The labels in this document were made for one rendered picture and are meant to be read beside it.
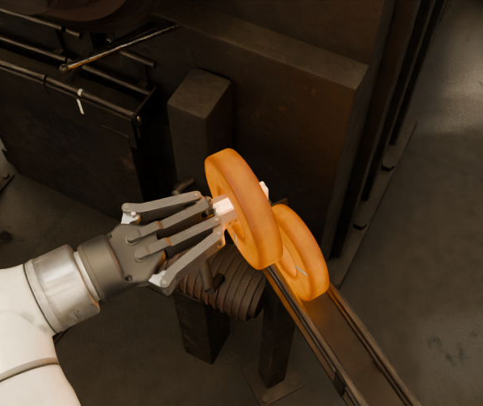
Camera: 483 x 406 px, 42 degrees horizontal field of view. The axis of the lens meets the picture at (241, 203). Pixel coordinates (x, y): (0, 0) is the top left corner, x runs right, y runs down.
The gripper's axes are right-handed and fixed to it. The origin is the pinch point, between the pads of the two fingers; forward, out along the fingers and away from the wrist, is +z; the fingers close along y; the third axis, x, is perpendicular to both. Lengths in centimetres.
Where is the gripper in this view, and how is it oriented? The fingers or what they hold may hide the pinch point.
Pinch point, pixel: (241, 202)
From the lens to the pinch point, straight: 78.0
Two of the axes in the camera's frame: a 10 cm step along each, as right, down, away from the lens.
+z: 8.8, -4.2, 2.0
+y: 4.7, 7.5, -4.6
